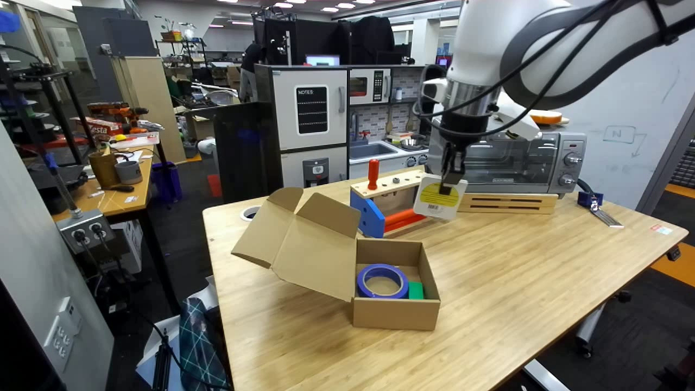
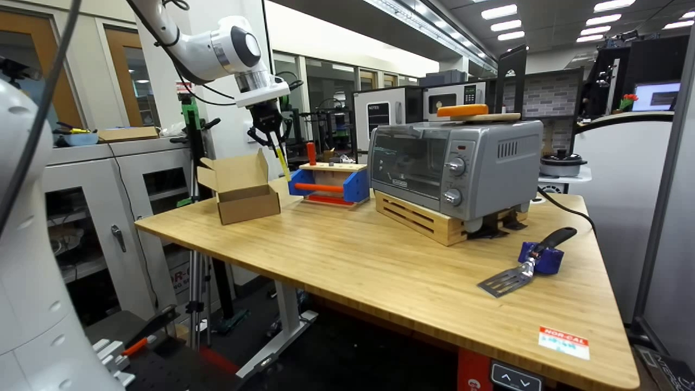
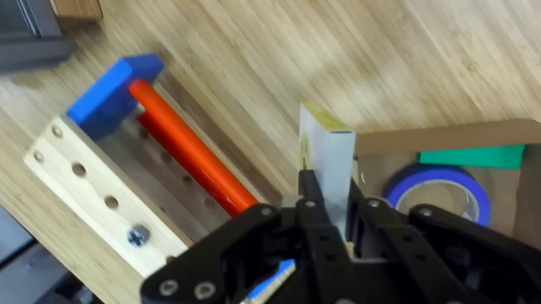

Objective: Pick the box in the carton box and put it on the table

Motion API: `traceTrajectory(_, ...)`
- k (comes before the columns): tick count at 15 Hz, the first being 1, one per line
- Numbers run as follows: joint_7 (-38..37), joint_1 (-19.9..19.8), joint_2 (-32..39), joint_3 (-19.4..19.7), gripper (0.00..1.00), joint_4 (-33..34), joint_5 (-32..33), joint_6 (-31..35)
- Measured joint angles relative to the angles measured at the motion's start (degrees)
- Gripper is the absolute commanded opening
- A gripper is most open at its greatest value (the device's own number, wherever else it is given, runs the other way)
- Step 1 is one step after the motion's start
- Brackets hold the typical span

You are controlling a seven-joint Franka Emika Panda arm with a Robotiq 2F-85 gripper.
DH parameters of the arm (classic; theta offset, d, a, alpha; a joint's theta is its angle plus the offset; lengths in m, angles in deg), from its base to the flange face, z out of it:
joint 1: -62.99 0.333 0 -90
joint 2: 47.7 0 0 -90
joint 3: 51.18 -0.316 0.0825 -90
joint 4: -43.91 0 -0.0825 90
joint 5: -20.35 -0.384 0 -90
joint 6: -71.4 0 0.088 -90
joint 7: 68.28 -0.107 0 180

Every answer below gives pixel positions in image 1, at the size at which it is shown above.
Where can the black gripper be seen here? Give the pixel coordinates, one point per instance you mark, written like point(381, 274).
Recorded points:
point(462, 130)

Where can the white box yellow label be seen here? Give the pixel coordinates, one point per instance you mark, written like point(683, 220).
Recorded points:
point(435, 207)

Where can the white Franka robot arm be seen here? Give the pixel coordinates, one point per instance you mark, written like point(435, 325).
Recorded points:
point(499, 36)

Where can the brown cardboard carton box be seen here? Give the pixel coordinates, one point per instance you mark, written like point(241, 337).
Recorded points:
point(311, 250)

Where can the grey button control box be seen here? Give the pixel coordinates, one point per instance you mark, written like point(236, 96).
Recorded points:
point(84, 231)

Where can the wooden slatted stand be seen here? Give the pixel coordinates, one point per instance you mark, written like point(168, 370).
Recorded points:
point(507, 202)

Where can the silver toaster oven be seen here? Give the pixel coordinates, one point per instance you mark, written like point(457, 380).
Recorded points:
point(521, 165)

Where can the orange toy rod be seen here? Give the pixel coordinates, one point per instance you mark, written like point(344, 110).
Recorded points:
point(405, 220)

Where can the red toy peg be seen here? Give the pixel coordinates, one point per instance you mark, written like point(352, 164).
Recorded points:
point(371, 174)

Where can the blue wooden toy workbench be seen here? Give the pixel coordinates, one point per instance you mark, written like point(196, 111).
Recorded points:
point(366, 214)

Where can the blue tape roll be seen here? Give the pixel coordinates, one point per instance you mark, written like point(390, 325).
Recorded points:
point(366, 283)

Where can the white toy kitchen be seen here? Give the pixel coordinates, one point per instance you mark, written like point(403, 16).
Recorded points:
point(311, 117)

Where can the black cabinet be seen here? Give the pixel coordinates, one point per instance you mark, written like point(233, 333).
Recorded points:
point(245, 149)

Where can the blue bin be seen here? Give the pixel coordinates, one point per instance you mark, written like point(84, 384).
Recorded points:
point(165, 183)

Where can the beige wooden panel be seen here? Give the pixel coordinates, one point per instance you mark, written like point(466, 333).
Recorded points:
point(153, 110)

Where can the plaid cloth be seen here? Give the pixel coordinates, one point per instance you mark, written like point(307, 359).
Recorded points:
point(198, 348)

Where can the wooden side desk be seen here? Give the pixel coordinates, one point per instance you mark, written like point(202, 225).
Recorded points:
point(108, 198)

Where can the brown paper bag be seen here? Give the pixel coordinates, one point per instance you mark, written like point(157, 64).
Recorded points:
point(103, 171)

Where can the grey slanted panel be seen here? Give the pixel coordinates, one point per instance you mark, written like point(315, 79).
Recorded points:
point(34, 289)

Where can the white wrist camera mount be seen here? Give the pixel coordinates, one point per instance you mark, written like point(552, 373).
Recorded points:
point(518, 120)

